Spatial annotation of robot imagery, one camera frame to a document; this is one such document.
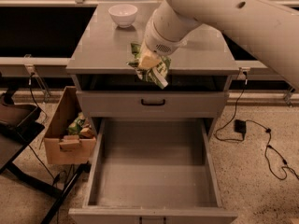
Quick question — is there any green jalapeno chip bag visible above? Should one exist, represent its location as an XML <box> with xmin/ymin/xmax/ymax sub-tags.
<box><xmin>127</xmin><ymin>43</ymin><xmax>171</xmax><ymax>89</ymax></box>

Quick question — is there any dark rolling cart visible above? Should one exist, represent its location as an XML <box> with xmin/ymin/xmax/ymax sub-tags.
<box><xmin>0</xmin><ymin>85</ymin><xmax>91</xmax><ymax>224</ymax></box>

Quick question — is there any brown cardboard box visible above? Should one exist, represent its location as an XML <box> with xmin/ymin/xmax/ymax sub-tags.
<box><xmin>43</xmin><ymin>87</ymin><xmax>96</xmax><ymax>164</ymax></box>

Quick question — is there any green snack bag in box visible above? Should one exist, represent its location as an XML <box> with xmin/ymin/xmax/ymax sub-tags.
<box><xmin>66</xmin><ymin>112</ymin><xmax>86</xmax><ymax>135</ymax></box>

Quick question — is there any black power adapter with cable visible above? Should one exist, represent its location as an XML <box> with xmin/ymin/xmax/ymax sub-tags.
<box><xmin>213</xmin><ymin>72</ymin><xmax>272</xmax><ymax>143</ymax></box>

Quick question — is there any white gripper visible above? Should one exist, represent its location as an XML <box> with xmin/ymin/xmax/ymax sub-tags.
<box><xmin>138</xmin><ymin>14</ymin><xmax>185</xmax><ymax>69</ymax></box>

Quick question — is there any white ceramic bowl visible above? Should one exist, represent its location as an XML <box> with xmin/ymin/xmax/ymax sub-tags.
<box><xmin>108</xmin><ymin>4</ymin><xmax>138</xmax><ymax>28</ymax></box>

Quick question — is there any black cable at left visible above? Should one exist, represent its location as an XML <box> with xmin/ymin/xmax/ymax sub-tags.
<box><xmin>27</xmin><ymin>72</ymin><xmax>76</xmax><ymax>224</ymax></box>

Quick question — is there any grey drawer cabinet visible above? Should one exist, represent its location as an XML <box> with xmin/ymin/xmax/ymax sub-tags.
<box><xmin>66</xmin><ymin>3</ymin><xmax>237</xmax><ymax>135</ymax></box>

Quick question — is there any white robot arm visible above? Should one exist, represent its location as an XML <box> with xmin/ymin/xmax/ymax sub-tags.
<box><xmin>140</xmin><ymin>0</ymin><xmax>299</xmax><ymax>89</ymax></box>

